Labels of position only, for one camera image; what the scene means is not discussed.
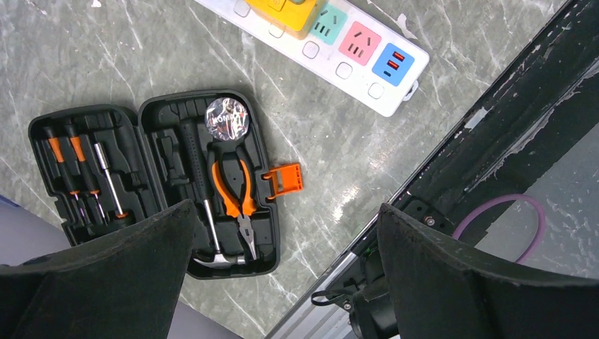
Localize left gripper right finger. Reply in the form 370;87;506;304
376;203;598;338

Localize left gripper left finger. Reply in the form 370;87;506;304
1;200;197;338

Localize black tool case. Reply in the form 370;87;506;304
28;89;302;280

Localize white power strip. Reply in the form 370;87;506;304
201;1;429;117

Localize yellow cube adapter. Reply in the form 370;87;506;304
245;0;326;40

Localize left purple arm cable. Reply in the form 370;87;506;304
451;194;547;264

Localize orange handled pliers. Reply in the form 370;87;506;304
208;147;258;261

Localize black aluminium base frame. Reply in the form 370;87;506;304
270;1;598;338

